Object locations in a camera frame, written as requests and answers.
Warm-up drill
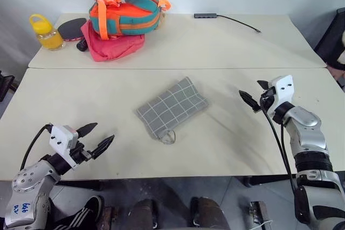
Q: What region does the black white-striped shoe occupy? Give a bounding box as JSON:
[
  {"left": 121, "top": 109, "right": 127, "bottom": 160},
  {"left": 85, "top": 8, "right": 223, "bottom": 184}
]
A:
[{"left": 53, "top": 195, "right": 105, "bottom": 230}]

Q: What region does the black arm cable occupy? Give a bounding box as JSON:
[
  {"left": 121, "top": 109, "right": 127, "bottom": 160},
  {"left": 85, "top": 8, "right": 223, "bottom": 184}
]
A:
[
  {"left": 20, "top": 123, "right": 53, "bottom": 173},
  {"left": 260, "top": 100, "right": 300, "bottom": 198}
]

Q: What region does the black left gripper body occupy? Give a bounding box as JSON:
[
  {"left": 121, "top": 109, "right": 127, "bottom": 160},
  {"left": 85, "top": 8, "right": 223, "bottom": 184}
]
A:
[{"left": 69, "top": 143, "right": 94, "bottom": 165}]

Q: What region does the black USB hub cable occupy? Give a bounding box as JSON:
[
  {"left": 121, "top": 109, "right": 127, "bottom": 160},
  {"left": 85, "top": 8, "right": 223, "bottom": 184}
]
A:
[{"left": 216, "top": 14, "right": 263, "bottom": 34}]

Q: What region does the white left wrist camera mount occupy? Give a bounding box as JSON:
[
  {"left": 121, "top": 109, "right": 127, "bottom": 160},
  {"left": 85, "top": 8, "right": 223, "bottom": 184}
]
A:
[{"left": 50, "top": 124, "right": 79, "bottom": 170}]

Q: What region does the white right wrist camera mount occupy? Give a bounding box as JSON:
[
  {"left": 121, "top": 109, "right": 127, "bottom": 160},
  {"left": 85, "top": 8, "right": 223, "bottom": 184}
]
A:
[{"left": 266, "top": 74, "right": 295, "bottom": 117}]

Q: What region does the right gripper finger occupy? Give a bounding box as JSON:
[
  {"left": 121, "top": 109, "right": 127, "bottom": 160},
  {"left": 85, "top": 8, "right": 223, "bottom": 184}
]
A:
[
  {"left": 238, "top": 89, "right": 261, "bottom": 113},
  {"left": 257, "top": 80, "right": 274, "bottom": 91}
]

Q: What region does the grey USB hub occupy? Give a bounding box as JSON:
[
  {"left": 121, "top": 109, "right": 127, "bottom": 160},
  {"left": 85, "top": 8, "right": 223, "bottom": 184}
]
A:
[{"left": 194, "top": 12, "right": 218, "bottom": 19}]

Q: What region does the orange and teal backpack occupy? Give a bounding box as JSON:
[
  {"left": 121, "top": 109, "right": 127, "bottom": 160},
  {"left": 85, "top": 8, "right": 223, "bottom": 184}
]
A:
[{"left": 88, "top": 0, "right": 172, "bottom": 41}]

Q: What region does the yellow-lidded bottle of juice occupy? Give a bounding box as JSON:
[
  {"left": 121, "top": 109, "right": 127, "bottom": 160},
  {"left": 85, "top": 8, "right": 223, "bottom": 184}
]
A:
[{"left": 29, "top": 13, "right": 66, "bottom": 51}]

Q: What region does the black chair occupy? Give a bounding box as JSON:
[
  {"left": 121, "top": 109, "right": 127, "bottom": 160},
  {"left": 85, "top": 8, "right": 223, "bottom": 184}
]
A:
[{"left": 313, "top": 7, "right": 345, "bottom": 71}]

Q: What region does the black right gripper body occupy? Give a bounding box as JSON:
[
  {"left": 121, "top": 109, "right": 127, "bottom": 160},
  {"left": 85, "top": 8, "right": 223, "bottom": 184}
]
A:
[{"left": 260, "top": 86, "right": 277, "bottom": 113}]

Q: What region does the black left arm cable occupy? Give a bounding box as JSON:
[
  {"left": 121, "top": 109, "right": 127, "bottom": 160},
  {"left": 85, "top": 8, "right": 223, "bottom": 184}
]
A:
[{"left": 20, "top": 123, "right": 53, "bottom": 173}]

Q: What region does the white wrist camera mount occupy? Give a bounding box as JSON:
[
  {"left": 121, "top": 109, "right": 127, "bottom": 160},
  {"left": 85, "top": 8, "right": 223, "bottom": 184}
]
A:
[
  {"left": 50, "top": 124, "right": 79, "bottom": 170},
  {"left": 266, "top": 74, "right": 295, "bottom": 117}
]

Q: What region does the black object at table side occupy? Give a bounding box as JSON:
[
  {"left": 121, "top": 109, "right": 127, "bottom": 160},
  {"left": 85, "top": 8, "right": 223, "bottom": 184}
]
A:
[{"left": 0, "top": 70, "right": 16, "bottom": 102}]

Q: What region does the grey checked folded cloth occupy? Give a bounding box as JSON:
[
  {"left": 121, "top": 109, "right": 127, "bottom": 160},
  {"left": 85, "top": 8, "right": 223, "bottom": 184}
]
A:
[{"left": 136, "top": 76, "right": 211, "bottom": 145}]

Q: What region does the black table tennis paddle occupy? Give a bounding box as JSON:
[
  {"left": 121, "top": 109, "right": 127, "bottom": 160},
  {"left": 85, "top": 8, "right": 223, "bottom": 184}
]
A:
[{"left": 57, "top": 17, "right": 89, "bottom": 52}]

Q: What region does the black table frame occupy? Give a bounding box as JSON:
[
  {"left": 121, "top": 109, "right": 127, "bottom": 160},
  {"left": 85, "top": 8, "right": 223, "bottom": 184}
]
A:
[{"left": 55, "top": 175, "right": 299, "bottom": 191}]

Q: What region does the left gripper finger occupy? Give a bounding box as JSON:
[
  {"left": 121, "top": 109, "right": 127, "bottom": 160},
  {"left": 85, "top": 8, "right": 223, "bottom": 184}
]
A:
[
  {"left": 91, "top": 134, "right": 115, "bottom": 160},
  {"left": 78, "top": 122, "right": 99, "bottom": 139}
]

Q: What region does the pink red cloth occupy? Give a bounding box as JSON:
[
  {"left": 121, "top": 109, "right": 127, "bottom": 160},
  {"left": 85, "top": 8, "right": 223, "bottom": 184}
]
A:
[{"left": 80, "top": 21, "right": 147, "bottom": 62}]

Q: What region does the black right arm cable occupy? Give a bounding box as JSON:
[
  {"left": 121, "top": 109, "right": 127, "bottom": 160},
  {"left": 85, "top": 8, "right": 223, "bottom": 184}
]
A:
[{"left": 260, "top": 100, "right": 300, "bottom": 198}]

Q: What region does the dark rounded shape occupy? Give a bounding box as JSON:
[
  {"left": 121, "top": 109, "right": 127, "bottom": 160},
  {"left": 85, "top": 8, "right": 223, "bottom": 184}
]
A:
[
  {"left": 190, "top": 197, "right": 230, "bottom": 230},
  {"left": 133, "top": 199, "right": 158, "bottom": 230}
]

